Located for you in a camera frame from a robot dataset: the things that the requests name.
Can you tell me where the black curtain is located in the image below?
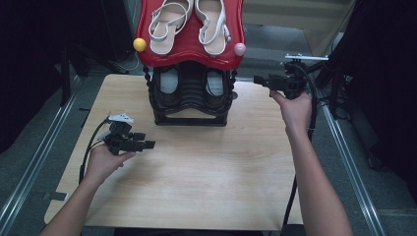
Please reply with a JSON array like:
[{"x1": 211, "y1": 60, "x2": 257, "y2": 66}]
[
  {"x1": 314, "y1": 0, "x2": 417, "y2": 205},
  {"x1": 0, "y1": 0, "x2": 136, "y2": 155}
]

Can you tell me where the white strappy sandal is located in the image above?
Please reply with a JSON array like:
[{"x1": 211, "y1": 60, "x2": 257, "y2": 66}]
[
  {"x1": 195, "y1": 0, "x2": 232, "y2": 57},
  {"x1": 148, "y1": 0, "x2": 195, "y2": 56}
]

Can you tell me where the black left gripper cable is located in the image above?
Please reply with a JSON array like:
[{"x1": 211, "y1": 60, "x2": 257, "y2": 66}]
[{"x1": 78, "y1": 118, "x2": 111, "y2": 185}]

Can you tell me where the red and black shoe rack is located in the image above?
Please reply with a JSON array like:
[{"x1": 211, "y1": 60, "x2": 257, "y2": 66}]
[{"x1": 132, "y1": 0, "x2": 248, "y2": 128}]

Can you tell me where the dark metal post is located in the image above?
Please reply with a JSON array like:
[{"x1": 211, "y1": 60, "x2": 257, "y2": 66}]
[{"x1": 58, "y1": 45, "x2": 89, "y2": 107}]

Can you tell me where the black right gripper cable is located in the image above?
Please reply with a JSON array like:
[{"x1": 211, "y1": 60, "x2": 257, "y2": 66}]
[{"x1": 281, "y1": 62, "x2": 319, "y2": 236}]

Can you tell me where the person's right hand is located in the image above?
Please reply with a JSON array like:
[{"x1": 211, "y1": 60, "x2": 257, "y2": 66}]
[{"x1": 269, "y1": 89, "x2": 313, "y2": 136}]

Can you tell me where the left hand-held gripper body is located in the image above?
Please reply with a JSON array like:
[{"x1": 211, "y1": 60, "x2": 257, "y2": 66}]
[{"x1": 103, "y1": 112, "x2": 146, "y2": 155}]

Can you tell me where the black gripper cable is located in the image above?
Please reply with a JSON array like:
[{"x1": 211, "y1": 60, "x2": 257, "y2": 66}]
[
  {"x1": 281, "y1": 62, "x2": 319, "y2": 236},
  {"x1": 78, "y1": 118, "x2": 111, "y2": 185}
]

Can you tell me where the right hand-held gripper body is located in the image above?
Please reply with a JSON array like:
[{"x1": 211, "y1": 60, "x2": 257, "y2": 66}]
[{"x1": 268, "y1": 53, "x2": 329, "y2": 100}]

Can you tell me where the black leather shoe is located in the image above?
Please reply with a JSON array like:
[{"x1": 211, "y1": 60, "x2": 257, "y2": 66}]
[
  {"x1": 203, "y1": 67, "x2": 230, "y2": 107},
  {"x1": 156, "y1": 65, "x2": 185, "y2": 107}
]

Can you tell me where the metal floor rail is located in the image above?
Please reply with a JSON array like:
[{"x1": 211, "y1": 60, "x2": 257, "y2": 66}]
[
  {"x1": 319, "y1": 104, "x2": 387, "y2": 236},
  {"x1": 0, "y1": 75, "x2": 83, "y2": 235}
]

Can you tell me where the person's left hand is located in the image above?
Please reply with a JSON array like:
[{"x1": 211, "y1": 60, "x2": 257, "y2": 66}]
[{"x1": 84, "y1": 144, "x2": 136, "y2": 186}]

